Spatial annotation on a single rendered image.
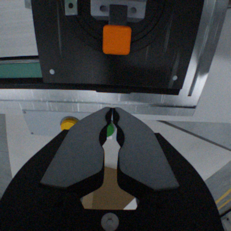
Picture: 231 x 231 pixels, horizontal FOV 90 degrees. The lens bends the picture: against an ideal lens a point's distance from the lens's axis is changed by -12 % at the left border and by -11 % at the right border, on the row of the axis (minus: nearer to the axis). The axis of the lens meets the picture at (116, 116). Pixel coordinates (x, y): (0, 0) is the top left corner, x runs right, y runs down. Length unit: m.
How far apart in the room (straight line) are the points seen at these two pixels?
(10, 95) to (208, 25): 0.37
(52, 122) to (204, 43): 0.32
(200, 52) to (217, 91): 0.21
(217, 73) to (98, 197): 0.50
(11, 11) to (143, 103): 0.30
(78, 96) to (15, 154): 0.45
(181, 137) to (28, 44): 0.49
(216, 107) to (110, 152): 0.38
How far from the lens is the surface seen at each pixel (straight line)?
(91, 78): 0.22
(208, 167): 0.71
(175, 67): 0.23
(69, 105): 0.26
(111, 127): 0.26
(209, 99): 0.44
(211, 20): 0.27
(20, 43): 0.32
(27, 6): 0.25
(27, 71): 0.29
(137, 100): 0.25
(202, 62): 0.27
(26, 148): 0.58
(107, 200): 0.48
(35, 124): 0.32
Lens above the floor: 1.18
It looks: 57 degrees down
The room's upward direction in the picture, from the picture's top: 179 degrees clockwise
